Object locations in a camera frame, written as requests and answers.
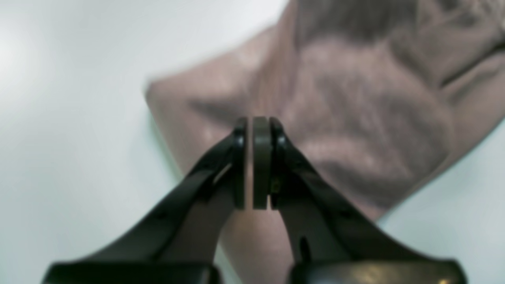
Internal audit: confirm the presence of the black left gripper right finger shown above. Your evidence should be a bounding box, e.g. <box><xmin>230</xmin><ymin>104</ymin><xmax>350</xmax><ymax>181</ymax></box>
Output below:
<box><xmin>252</xmin><ymin>117</ymin><xmax>467</xmax><ymax>284</ymax></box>

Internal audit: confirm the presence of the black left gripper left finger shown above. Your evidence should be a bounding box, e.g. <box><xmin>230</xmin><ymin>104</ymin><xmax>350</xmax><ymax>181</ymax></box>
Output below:
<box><xmin>43</xmin><ymin>118</ymin><xmax>247</xmax><ymax>284</ymax></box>

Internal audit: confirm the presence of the dusty pink T-shirt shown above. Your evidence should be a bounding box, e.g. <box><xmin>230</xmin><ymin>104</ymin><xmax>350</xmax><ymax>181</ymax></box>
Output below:
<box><xmin>144</xmin><ymin>0</ymin><xmax>505</xmax><ymax>284</ymax></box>

